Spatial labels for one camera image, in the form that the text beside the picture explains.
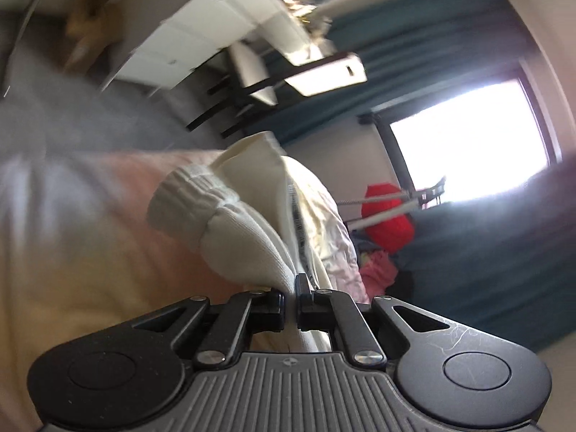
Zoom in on white crumpled cloth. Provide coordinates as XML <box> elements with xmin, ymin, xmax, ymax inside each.
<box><xmin>283</xmin><ymin>155</ymin><xmax>361</xmax><ymax>302</ymax></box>

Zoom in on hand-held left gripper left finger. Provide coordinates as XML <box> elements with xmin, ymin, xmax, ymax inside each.
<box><xmin>133</xmin><ymin>290</ymin><xmax>287</xmax><ymax>367</ymax></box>

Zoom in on pastel bed sheet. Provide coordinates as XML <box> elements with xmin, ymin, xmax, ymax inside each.
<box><xmin>0</xmin><ymin>148</ymin><xmax>253</xmax><ymax>432</ymax></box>

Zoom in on red cloth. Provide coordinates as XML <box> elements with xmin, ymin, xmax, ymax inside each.
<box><xmin>361</xmin><ymin>182</ymin><xmax>415</xmax><ymax>253</ymax></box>

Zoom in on pink cloth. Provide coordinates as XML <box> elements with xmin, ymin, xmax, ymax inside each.
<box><xmin>355</xmin><ymin>249</ymin><xmax>399</xmax><ymax>298</ymax></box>

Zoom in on black and white chair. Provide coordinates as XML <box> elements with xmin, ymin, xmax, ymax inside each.
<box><xmin>185</xmin><ymin>41</ymin><xmax>298</xmax><ymax>139</ymax></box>

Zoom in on cream white sweatshirt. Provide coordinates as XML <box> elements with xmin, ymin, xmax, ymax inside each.
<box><xmin>147</xmin><ymin>131</ymin><xmax>361</xmax><ymax>354</ymax></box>

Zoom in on window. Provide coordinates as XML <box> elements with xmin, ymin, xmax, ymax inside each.
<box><xmin>357</xmin><ymin>69</ymin><xmax>565</xmax><ymax>203</ymax></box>

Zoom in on metal drying rack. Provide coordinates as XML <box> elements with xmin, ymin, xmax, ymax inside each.
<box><xmin>337</xmin><ymin>175</ymin><xmax>448</xmax><ymax>230</ymax></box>

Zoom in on white desk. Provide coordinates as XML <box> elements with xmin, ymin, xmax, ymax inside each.
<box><xmin>101</xmin><ymin>0</ymin><xmax>367</xmax><ymax>100</ymax></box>

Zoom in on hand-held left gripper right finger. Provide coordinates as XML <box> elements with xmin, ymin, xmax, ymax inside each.
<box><xmin>294</xmin><ymin>274</ymin><xmax>451</xmax><ymax>366</ymax></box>

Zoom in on brown plush toy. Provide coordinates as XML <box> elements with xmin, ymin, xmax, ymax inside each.
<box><xmin>60</xmin><ymin>0</ymin><xmax>124</xmax><ymax>73</ymax></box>

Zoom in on teal curtain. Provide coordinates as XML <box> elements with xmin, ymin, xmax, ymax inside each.
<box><xmin>252</xmin><ymin>0</ymin><xmax>541</xmax><ymax>145</ymax></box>

